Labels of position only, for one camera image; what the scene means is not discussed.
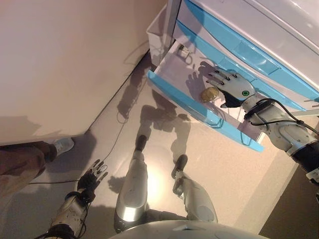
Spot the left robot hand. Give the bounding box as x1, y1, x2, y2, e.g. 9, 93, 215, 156
76, 159, 110, 197

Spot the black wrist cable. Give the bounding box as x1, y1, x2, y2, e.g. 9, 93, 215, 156
245, 98, 319, 140

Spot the white medical cart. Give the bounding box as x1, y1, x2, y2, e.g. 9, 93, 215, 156
146, 0, 319, 140

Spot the white drawer blue handle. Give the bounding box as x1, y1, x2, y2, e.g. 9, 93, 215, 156
173, 19, 309, 112
147, 41, 265, 152
180, 0, 319, 100

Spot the thin floor cable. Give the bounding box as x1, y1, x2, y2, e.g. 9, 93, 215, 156
28, 124, 130, 185

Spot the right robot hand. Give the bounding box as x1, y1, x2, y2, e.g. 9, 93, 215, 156
205, 66, 257, 110

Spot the left robot leg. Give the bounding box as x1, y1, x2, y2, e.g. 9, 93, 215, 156
114, 134, 150, 234

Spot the light blue sneaker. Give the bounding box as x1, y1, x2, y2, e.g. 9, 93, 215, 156
53, 137, 75, 158

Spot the grey robot torso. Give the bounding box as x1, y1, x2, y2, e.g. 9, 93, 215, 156
113, 219, 260, 239

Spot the white translucent side bin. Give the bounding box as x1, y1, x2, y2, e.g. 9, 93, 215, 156
146, 4, 172, 72

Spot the small white box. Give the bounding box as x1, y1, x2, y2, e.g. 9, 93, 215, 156
176, 44, 191, 58

